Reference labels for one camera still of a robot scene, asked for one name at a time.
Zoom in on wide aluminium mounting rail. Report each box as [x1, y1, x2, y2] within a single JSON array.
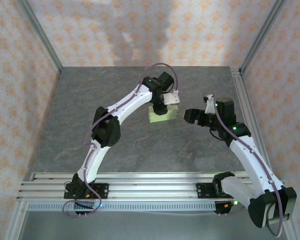
[[16, 180, 290, 201]]

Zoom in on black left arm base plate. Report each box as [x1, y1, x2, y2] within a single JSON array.
[[64, 182, 109, 200]]

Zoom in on aluminium side rail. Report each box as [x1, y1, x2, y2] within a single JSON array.
[[230, 67, 275, 180]]

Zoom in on aluminium frame post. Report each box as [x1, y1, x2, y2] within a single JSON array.
[[238, 0, 288, 76], [16, 0, 64, 75], [4, 199, 29, 240], [279, 199, 300, 240]]

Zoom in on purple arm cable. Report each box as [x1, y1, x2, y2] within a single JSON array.
[[61, 62, 180, 219], [210, 92, 284, 238]]

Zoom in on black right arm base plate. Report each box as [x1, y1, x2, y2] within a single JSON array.
[[195, 182, 222, 200]]

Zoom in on grey slotted cable duct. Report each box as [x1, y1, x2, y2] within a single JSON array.
[[26, 201, 217, 212]]

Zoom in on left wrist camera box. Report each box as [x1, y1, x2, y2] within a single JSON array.
[[163, 89, 181, 106]]

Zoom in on green paper box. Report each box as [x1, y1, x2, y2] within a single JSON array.
[[147, 103, 179, 124]]

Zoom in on grey metal panel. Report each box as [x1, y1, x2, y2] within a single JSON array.
[[17, 211, 289, 240]]

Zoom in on slim aluminium extrusion rail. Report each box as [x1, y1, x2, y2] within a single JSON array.
[[30, 171, 275, 181]]

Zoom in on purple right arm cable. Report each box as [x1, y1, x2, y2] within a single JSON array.
[[210, 92, 284, 238]]

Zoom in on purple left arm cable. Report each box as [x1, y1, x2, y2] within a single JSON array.
[[61, 62, 180, 219]]

